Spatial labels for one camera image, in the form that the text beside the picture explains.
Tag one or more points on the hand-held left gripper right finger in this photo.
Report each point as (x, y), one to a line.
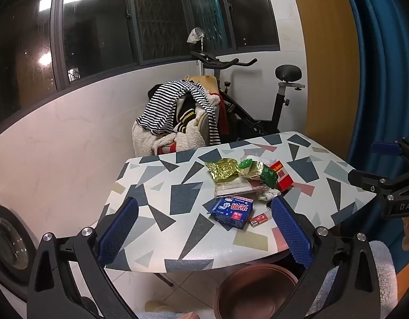
(291, 232)

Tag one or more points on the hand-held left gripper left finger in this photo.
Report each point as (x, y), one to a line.
(118, 232)

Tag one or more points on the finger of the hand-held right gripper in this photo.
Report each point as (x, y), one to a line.
(385, 148)
(367, 179)

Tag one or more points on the small red packet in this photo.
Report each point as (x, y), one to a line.
(259, 220)

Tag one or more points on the white tissue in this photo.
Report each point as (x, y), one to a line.
(268, 194)

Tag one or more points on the red box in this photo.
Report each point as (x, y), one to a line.
(284, 176)

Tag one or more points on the green packet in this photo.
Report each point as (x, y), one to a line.
(269, 176)

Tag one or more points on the blue packet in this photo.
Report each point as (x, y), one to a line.
(231, 211)

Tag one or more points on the brown round bin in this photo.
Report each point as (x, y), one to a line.
(254, 292)

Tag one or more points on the clear plastic container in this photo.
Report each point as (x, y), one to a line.
(234, 188)

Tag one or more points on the clear plastic bag with food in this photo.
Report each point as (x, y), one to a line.
(254, 172)

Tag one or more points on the fluffy light blue cloth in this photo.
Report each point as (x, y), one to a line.
(164, 315)
(385, 272)

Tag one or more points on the green plastic lid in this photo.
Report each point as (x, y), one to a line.
(246, 164)

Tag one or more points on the blue curtain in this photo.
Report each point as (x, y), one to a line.
(384, 56)

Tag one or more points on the gold foil wrapper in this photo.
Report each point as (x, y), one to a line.
(221, 171)

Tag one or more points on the white fleece garment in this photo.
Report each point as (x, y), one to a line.
(144, 139)

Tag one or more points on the wooden door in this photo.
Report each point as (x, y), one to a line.
(327, 56)

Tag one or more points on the washing machine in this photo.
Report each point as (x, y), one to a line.
(8, 246)

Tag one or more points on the black exercise bike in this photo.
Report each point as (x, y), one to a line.
(277, 106)

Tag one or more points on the dark sweater with yellow stripes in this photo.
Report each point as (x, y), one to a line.
(187, 114)

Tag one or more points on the red garment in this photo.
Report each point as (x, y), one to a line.
(223, 113)

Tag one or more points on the black white striped shirt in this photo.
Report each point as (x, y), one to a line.
(164, 103)

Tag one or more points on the dark framed window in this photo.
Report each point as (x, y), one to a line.
(91, 23)

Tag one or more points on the white plastic bag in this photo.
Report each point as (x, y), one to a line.
(194, 35)

